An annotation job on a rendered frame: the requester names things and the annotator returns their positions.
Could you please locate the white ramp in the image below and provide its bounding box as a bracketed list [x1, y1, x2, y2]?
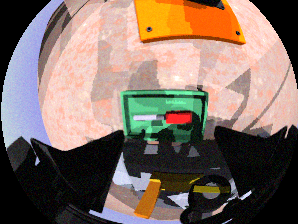
[109, 141, 251, 209]

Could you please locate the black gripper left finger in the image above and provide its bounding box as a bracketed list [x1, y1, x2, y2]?
[29, 129, 125, 213]

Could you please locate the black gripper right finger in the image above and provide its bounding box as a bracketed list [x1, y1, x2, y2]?
[214, 125, 287, 197]

